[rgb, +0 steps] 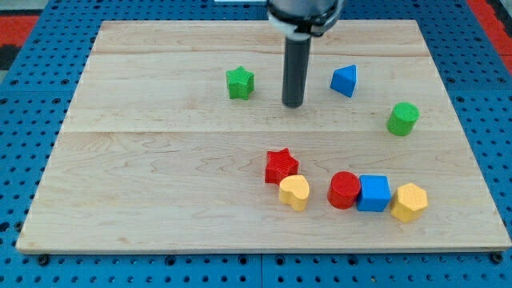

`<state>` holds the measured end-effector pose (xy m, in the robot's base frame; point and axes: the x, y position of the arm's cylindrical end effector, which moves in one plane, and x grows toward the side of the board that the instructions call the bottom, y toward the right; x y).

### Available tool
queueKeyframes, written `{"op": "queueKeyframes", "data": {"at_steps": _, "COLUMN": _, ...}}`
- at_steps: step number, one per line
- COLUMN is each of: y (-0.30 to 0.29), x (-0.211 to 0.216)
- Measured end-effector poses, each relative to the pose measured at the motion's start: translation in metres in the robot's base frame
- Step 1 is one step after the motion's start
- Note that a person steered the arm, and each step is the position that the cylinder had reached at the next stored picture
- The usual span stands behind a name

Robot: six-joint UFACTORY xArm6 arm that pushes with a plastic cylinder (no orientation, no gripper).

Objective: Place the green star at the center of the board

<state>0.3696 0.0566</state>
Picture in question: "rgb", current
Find grey robot end flange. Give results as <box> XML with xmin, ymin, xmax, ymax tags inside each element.
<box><xmin>266</xmin><ymin>0</ymin><xmax>344</xmax><ymax>40</ymax></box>

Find red star block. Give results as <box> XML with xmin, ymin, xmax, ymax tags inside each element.
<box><xmin>265</xmin><ymin>148</ymin><xmax>299</xmax><ymax>185</ymax></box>

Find green cylinder block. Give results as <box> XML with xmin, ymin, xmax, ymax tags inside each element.
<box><xmin>386</xmin><ymin>102</ymin><xmax>420</xmax><ymax>136</ymax></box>

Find green star block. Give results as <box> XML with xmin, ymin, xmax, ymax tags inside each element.
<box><xmin>226</xmin><ymin>66</ymin><xmax>254</xmax><ymax>100</ymax></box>

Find red cylinder block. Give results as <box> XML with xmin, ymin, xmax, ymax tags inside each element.
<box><xmin>327</xmin><ymin>171</ymin><xmax>361</xmax><ymax>210</ymax></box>

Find yellow hexagon block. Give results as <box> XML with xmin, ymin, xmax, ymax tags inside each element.
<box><xmin>390</xmin><ymin>182</ymin><xmax>428</xmax><ymax>222</ymax></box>

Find wooden board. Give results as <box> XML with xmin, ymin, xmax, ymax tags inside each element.
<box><xmin>17</xmin><ymin>20</ymin><xmax>511</xmax><ymax>254</ymax></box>

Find blue triangle block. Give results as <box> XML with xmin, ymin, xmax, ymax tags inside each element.
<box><xmin>330</xmin><ymin>65</ymin><xmax>358</xmax><ymax>98</ymax></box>

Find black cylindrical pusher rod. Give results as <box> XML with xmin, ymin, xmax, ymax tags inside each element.
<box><xmin>282</xmin><ymin>38</ymin><xmax>310</xmax><ymax>108</ymax></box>

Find yellow heart block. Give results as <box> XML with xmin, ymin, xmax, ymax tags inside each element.
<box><xmin>278</xmin><ymin>174</ymin><xmax>310</xmax><ymax>211</ymax></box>

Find blue cube block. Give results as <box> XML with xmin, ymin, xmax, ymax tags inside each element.
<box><xmin>357</xmin><ymin>175</ymin><xmax>391</xmax><ymax>212</ymax></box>

